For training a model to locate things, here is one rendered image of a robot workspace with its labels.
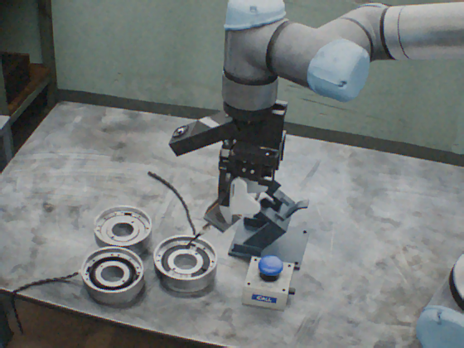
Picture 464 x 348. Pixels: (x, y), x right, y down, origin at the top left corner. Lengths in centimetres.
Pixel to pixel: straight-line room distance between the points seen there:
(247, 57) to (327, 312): 45
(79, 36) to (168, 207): 174
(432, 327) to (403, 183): 58
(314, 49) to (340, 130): 200
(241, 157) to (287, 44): 20
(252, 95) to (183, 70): 191
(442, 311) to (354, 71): 32
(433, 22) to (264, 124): 28
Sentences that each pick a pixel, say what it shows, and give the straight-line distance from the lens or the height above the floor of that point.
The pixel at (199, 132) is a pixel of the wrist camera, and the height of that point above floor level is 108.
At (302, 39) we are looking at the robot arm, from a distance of 75.
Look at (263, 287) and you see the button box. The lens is 99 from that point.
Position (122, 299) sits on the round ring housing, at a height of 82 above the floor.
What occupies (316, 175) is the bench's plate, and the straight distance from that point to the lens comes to 129.
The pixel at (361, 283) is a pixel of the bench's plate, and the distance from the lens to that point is 108.
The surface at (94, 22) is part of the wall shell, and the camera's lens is 276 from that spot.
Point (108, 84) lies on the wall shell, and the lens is 288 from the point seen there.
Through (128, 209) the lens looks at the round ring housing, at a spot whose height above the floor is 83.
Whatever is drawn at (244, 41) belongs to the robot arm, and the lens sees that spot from 78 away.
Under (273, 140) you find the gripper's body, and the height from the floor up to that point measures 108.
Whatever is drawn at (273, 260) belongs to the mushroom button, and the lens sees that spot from 99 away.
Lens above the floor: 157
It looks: 37 degrees down
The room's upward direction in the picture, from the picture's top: 4 degrees clockwise
